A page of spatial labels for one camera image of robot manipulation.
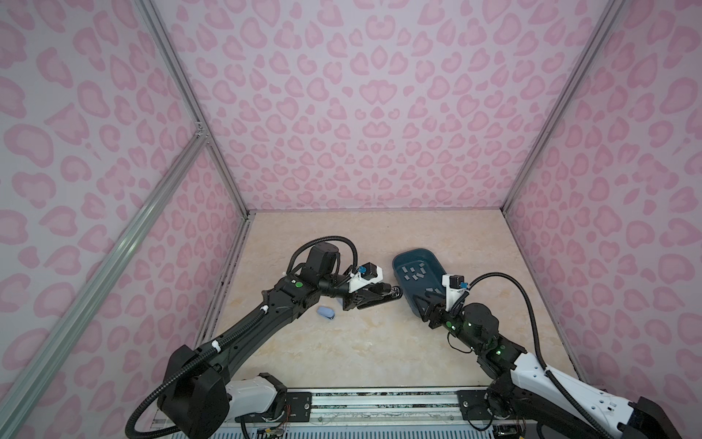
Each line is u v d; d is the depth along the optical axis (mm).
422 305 731
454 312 655
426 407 748
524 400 596
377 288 691
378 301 734
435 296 771
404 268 1007
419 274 996
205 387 393
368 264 607
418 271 1005
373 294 698
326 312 893
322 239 527
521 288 652
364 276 607
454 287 678
